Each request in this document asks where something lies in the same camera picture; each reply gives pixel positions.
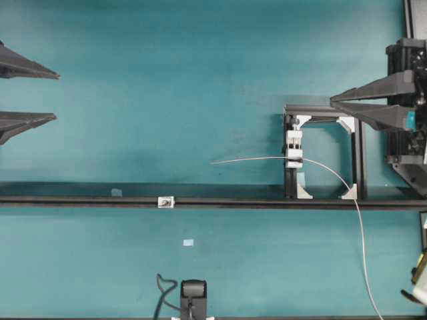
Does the black camera cable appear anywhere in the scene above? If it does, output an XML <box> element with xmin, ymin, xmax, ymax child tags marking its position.
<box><xmin>151</xmin><ymin>273</ymin><xmax>179</xmax><ymax>320</ymax></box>

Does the long black aluminium rail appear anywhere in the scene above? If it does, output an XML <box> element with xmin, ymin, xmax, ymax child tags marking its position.
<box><xmin>1</xmin><ymin>196</ymin><xmax>426</xmax><ymax>211</ymax></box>

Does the light blue tape square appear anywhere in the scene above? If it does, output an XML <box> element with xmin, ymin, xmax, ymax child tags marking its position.
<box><xmin>183</xmin><ymin>239</ymin><xmax>194</xmax><ymax>247</ymax></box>

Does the white bracket with hole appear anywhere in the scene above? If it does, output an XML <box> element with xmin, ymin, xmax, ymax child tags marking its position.
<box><xmin>157</xmin><ymin>196</ymin><xmax>175</xmax><ymax>209</ymax></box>

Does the black frame rail top right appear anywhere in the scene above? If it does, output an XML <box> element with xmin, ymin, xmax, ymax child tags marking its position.
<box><xmin>403</xmin><ymin>0</ymin><xmax>415</xmax><ymax>39</ymax></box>

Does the white wire clamp block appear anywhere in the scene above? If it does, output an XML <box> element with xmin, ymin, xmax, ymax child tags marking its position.
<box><xmin>286</xmin><ymin>130</ymin><xmax>303</xmax><ymax>169</ymax></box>

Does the thin white wire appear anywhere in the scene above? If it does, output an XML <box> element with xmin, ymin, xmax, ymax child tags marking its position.
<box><xmin>209</xmin><ymin>156</ymin><xmax>385</xmax><ymax>320</ymax></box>

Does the teal tape patch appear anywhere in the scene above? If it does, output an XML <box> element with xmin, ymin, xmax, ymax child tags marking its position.
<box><xmin>111</xmin><ymin>188</ymin><xmax>123</xmax><ymax>197</ymax></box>

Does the black square aluminium frame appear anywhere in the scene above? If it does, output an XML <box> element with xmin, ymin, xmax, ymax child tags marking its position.
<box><xmin>283</xmin><ymin>104</ymin><xmax>367</xmax><ymax>200</ymax></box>

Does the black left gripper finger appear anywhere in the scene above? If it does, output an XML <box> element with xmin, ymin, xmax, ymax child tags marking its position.
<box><xmin>1</xmin><ymin>42</ymin><xmax>60</xmax><ymax>79</ymax></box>
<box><xmin>1</xmin><ymin>112</ymin><xmax>57</xmax><ymax>145</ymax></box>

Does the yellow black object right edge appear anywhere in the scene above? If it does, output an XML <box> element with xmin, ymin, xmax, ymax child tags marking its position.
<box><xmin>400</xmin><ymin>250</ymin><xmax>427</xmax><ymax>306</ymax></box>

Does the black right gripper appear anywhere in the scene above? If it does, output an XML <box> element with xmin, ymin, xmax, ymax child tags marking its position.
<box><xmin>329</xmin><ymin>37</ymin><xmax>427</xmax><ymax>197</ymax></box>

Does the black table-level camera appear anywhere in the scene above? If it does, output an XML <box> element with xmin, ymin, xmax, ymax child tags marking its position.
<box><xmin>180</xmin><ymin>279</ymin><xmax>207</xmax><ymax>320</ymax></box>

